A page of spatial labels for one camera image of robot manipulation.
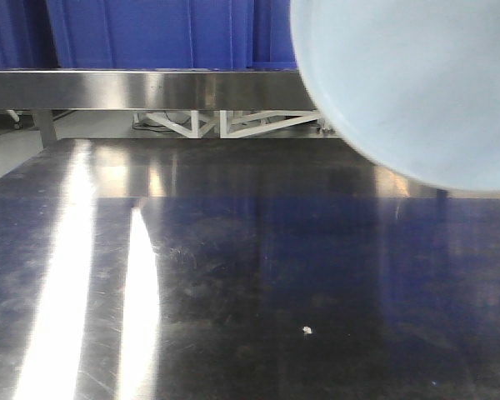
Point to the light blue plate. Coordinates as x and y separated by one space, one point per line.
411 85

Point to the blue plastic bin left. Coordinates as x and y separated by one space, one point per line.
152 34

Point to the steel shelf leg left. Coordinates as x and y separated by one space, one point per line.
44 122

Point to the blue plastic bin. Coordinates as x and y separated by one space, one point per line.
152 34
272 46

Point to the stainless steel shelf rail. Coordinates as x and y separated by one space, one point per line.
145 90

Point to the white metal frame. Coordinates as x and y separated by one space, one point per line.
225 123

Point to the blue bin far left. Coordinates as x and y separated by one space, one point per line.
26 39

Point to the blue plastic bin centre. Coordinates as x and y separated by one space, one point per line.
272 46

